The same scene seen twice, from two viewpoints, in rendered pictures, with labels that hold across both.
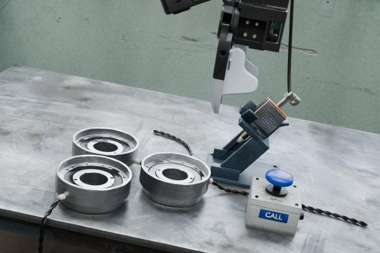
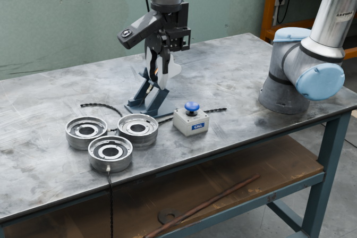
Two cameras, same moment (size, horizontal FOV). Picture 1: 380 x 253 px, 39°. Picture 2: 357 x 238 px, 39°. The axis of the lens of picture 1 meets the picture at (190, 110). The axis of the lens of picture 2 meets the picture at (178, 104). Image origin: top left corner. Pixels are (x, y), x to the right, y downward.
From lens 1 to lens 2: 74 cm
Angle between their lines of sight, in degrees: 36
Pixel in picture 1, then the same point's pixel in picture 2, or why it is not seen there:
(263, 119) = not seen: hidden behind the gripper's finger
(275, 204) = (198, 120)
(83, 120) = (34, 119)
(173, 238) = (169, 160)
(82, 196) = (120, 163)
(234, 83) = (171, 71)
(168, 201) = (146, 143)
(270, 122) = not seen: hidden behind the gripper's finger
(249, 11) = (173, 35)
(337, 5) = not seen: outside the picture
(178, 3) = (134, 42)
